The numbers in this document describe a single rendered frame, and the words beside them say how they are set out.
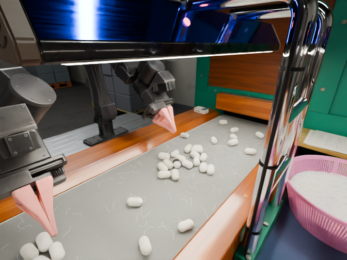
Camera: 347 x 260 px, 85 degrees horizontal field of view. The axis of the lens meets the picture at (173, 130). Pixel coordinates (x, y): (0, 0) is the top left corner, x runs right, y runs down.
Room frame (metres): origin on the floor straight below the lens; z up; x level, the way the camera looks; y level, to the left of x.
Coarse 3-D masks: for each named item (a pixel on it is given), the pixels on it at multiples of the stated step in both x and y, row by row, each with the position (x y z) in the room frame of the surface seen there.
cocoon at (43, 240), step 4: (44, 232) 0.23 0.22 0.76; (40, 236) 0.22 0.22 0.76; (44, 236) 0.22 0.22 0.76; (48, 236) 0.22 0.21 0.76; (36, 240) 0.22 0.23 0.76; (40, 240) 0.21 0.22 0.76; (44, 240) 0.21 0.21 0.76; (48, 240) 0.21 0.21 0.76; (52, 240) 0.22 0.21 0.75; (40, 244) 0.21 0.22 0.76; (44, 244) 0.21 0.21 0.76; (48, 244) 0.21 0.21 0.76; (40, 248) 0.20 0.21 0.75; (44, 248) 0.20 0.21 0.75; (48, 248) 0.21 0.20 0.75
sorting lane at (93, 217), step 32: (224, 128) 0.72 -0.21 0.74; (256, 128) 0.72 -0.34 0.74; (128, 160) 0.48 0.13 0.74; (160, 160) 0.48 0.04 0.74; (192, 160) 0.48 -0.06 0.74; (224, 160) 0.48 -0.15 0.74; (256, 160) 0.48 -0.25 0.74; (64, 192) 0.35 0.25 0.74; (96, 192) 0.35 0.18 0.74; (128, 192) 0.35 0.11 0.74; (160, 192) 0.35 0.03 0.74; (192, 192) 0.35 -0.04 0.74; (224, 192) 0.35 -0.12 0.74; (0, 224) 0.26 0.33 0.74; (32, 224) 0.26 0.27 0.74; (64, 224) 0.26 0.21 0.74; (96, 224) 0.26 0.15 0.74; (128, 224) 0.26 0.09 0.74; (160, 224) 0.26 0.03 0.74; (0, 256) 0.20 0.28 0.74; (64, 256) 0.20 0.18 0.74; (96, 256) 0.20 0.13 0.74; (128, 256) 0.20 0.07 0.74; (160, 256) 0.20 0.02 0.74
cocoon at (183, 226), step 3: (189, 219) 0.26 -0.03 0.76; (180, 222) 0.25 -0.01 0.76; (183, 222) 0.25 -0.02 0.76; (186, 222) 0.25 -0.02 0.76; (189, 222) 0.25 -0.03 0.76; (192, 222) 0.25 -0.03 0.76; (180, 225) 0.25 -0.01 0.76; (183, 225) 0.24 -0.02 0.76; (186, 225) 0.25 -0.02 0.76; (189, 225) 0.25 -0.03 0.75; (192, 225) 0.25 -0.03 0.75; (180, 228) 0.24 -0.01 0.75; (183, 228) 0.24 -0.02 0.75; (186, 228) 0.24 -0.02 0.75; (189, 228) 0.25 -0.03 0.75; (180, 231) 0.24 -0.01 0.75; (183, 231) 0.24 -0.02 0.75
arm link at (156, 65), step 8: (144, 64) 0.59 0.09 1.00; (152, 64) 0.57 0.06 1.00; (160, 64) 0.60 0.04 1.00; (120, 72) 0.63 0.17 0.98; (136, 72) 0.62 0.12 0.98; (144, 72) 0.58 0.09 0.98; (152, 72) 0.57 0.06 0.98; (128, 80) 0.62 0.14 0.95; (144, 80) 0.58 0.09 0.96; (152, 80) 0.58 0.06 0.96
